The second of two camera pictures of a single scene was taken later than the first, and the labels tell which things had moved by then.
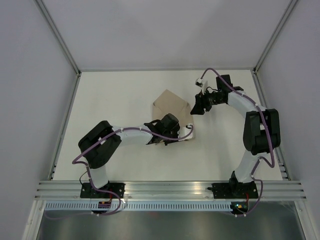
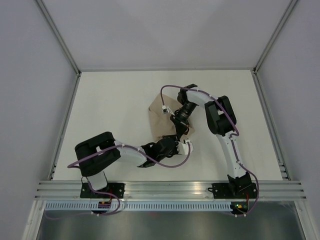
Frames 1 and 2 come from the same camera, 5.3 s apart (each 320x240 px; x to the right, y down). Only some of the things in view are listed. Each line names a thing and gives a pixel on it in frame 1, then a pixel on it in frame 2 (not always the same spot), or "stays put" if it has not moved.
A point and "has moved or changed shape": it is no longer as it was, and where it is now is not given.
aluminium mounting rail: (284, 190) stays put
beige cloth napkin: (168, 102) has moved or changed shape
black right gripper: (199, 106) -> (181, 125)
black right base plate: (234, 189) stays put
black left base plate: (87, 192) stays put
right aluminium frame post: (274, 36) stays put
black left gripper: (176, 129) -> (175, 151)
